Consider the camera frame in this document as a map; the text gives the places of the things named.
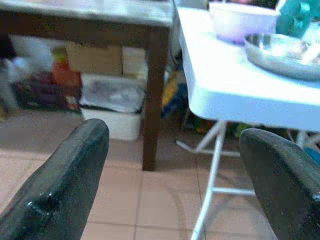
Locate dark wooden table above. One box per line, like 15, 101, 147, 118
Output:
0, 0, 175, 172

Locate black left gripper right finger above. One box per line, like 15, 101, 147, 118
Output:
239, 128, 320, 240

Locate white plastic bag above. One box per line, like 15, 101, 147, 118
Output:
9, 34, 66, 83

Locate yellow bag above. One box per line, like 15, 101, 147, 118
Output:
161, 72, 180, 108

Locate white folding table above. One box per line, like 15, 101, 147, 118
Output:
174, 6, 320, 240

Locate brown cardboard box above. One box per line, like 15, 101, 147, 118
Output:
65, 42, 123, 76

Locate orange plastic bag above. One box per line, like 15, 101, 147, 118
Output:
51, 47, 83, 87

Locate teal plastic bottle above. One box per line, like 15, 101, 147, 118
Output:
275, 0, 312, 39

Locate white plastic bowl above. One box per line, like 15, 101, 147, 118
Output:
208, 1, 280, 45

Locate white cardboard box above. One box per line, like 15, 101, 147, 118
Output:
121, 46, 148, 77

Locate steel plate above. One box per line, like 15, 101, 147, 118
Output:
244, 33, 320, 81

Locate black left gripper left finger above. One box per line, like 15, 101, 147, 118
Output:
0, 118, 110, 240

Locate white plastic storage bin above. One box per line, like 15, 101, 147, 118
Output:
79, 73, 146, 141

